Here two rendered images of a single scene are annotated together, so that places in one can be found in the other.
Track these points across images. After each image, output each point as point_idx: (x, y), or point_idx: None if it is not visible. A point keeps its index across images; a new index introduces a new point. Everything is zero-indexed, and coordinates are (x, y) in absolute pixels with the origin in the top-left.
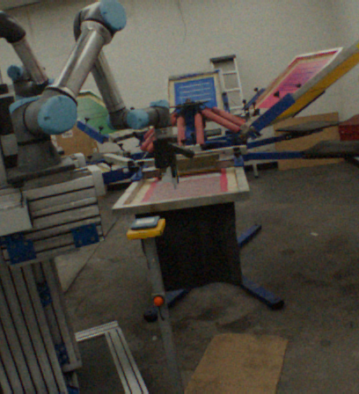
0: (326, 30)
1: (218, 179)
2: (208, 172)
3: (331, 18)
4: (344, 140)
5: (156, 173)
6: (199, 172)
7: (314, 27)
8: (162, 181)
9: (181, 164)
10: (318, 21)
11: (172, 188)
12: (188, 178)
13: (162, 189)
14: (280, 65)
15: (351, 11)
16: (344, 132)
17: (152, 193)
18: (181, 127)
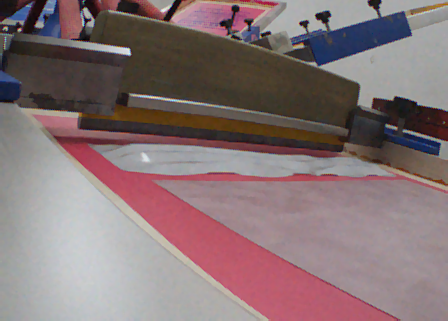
0: (153, 2)
1: (446, 194)
2: (296, 149)
3: None
4: (441, 138)
5: (100, 83)
6: (285, 141)
7: None
8: (162, 151)
9: (242, 75)
10: None
11: (415, 238)
12: (303, 161)
13: (354, 246)
14: (93, 22)
15: None
16: (445, 124)
17: (390, 310)
18: None
